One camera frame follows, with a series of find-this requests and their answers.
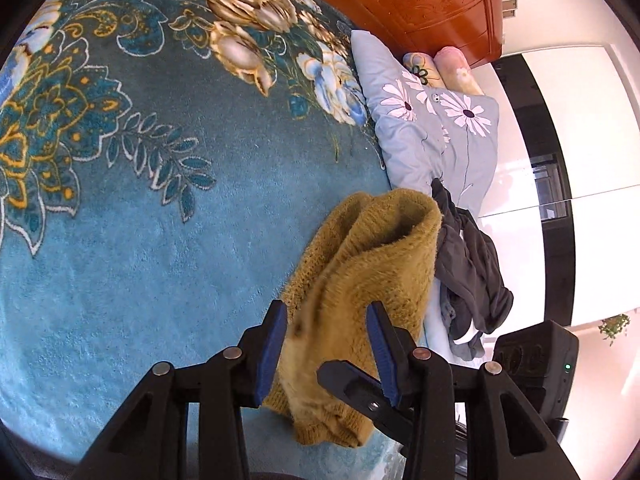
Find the yellow floral pillow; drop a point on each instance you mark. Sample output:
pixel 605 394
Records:
pixel 419 67

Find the grey daisy print quilt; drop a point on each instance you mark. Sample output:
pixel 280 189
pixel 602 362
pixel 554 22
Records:
pixel 415 150

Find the white wardrobe with black stripe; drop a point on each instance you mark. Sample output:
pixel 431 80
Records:
pixel 590 135

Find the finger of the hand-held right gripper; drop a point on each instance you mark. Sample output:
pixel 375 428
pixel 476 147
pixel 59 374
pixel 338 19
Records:
pixel 350 385

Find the blue floral blanket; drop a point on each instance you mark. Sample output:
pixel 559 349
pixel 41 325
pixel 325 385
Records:
pixel 175 235

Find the carved wooden headboard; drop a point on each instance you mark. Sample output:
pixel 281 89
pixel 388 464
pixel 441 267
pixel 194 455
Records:
pixel 425 0

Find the green hanging plant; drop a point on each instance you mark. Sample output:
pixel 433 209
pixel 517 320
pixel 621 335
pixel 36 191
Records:
pixel 615 327

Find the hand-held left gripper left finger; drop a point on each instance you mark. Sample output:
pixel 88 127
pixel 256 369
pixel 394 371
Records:
pixel 267 355

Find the dark grey sweatshirt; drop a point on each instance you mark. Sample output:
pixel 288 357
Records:
pixel 480 270

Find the pink floral pillow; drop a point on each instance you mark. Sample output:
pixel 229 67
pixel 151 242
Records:
pixel 457 67

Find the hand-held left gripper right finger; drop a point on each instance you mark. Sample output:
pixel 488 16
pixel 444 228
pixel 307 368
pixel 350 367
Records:
pixel 384 352

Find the olive knit sweater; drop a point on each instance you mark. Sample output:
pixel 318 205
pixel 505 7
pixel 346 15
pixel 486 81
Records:
pixel 370 260

